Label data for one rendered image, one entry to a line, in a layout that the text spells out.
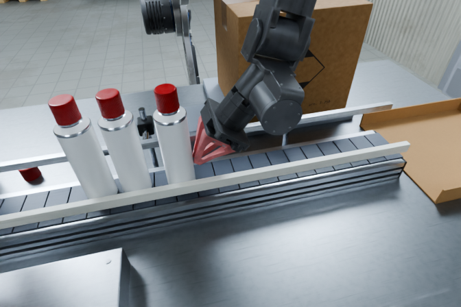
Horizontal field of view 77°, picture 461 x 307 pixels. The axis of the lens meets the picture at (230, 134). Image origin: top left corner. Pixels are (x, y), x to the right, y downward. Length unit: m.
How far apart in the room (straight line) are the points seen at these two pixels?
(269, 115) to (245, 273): 0.26
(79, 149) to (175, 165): 0.14
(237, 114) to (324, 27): 0.32
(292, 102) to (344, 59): 0.39
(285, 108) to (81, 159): 0.31
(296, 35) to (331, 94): 0.39
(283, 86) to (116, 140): 0.26
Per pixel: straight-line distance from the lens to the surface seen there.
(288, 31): 0.42
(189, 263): 0.53
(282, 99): 0.37
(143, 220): 0.55
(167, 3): 1.47
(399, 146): 0.65
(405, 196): 0.68
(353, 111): 0.63
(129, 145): 0.47
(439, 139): 0.86
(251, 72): 0.44
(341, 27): 0.71
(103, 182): 0.53
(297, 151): 0.63
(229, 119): 0.45
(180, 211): 0.54
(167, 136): 0.45
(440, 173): 0.76
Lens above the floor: 1.29
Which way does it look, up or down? 39 degrees down
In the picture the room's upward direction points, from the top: 2 degrees counter-clockwise
